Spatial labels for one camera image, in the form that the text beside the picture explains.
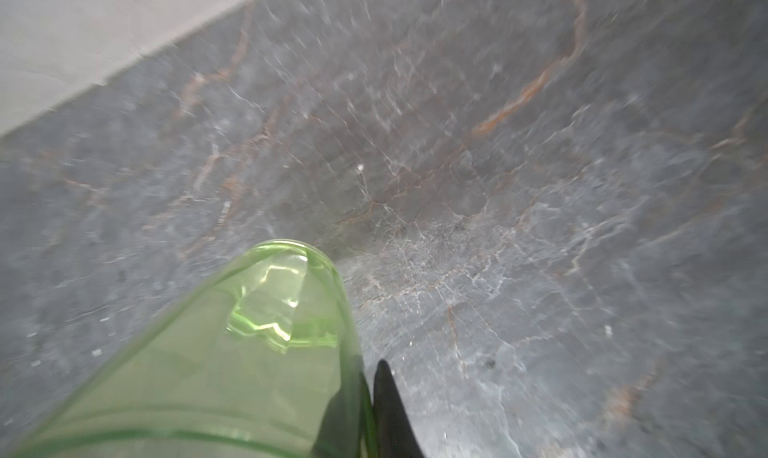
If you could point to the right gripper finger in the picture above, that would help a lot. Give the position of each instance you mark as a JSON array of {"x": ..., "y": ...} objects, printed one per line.
[{"x": 394, "y": 434}]

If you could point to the small green glass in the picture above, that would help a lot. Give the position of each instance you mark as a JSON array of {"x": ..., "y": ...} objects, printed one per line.
[{"x": 263, "y": 360}]

